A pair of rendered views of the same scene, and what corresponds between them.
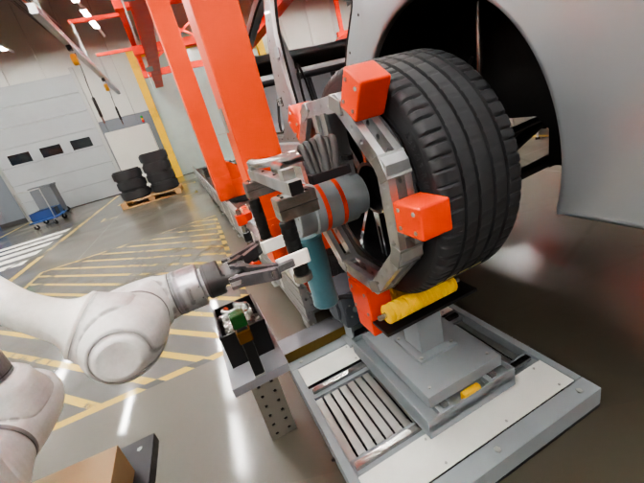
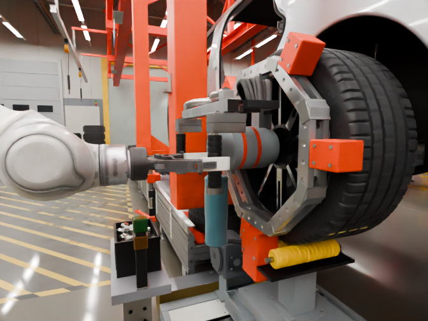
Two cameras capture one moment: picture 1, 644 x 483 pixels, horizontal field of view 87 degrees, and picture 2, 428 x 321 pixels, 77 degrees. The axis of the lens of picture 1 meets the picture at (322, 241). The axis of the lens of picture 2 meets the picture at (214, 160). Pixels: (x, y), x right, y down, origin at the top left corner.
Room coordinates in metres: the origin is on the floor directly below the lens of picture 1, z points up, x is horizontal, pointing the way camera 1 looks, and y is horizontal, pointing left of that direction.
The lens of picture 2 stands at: (0.05, 0.10, 0.90)
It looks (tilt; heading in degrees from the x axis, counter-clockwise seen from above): 6 degrees down; 357
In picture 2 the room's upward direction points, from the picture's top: straight up
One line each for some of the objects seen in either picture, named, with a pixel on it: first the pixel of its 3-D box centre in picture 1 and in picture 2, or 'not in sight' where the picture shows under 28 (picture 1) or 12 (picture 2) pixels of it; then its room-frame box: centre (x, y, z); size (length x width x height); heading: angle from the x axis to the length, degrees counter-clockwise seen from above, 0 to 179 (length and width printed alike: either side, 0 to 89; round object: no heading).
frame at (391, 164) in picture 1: (348, 195); (260, 147); (0.95, -0.11, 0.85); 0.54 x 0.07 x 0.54; 18
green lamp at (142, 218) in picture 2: (238, 318); (139, 223); (0.80, 0.27, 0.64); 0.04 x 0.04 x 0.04; 18
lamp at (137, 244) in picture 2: (243, 333); (140, 241); (0.80, 0.27, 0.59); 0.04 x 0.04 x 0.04; 18
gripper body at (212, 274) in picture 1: (225, 274); (149, 163); (0.66, 0.21, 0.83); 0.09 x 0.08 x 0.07; 108
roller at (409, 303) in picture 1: (420, 298); (304, 253); (0.86, -0.24, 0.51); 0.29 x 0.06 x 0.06; 108
